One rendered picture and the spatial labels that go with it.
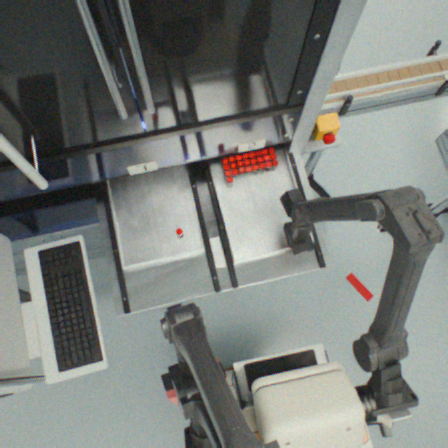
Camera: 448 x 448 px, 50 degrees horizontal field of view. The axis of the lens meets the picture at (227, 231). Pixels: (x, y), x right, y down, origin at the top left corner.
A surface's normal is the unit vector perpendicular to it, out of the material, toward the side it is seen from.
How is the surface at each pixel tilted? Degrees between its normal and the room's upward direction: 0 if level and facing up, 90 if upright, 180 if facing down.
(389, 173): 0
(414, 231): 14
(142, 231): 0
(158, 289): 0
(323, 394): 42
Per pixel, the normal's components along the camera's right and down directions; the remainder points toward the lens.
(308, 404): -0.12, -0.83
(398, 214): 0.11, -0.47
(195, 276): 0.03, -0.25
